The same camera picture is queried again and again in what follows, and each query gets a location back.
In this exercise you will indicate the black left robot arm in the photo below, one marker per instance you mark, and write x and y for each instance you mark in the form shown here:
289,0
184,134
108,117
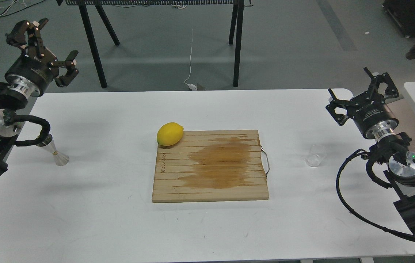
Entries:
27,130

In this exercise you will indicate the wooden cutting board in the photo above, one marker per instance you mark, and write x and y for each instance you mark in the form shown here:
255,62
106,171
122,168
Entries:
211,166

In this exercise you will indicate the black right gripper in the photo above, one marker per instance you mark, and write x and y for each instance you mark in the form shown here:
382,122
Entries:
370,113

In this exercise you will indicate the yellow lemon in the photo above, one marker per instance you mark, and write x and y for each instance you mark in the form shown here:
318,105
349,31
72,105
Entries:
169,134

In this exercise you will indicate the black metal trestle table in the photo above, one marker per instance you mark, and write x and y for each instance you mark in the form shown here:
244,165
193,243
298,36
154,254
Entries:
147,24

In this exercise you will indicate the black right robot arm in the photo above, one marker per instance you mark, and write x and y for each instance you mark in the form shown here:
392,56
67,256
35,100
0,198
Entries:
389,162

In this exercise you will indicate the steel double jigger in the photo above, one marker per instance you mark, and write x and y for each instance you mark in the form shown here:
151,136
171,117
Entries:
48,145

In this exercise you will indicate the clear glass cup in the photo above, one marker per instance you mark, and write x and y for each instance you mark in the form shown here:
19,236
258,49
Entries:
316,154

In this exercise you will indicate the black equipment cart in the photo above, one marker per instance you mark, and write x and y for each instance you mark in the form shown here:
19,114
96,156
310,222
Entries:
402,13

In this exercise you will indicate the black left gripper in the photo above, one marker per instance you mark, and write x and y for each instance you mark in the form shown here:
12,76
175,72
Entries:
30,73

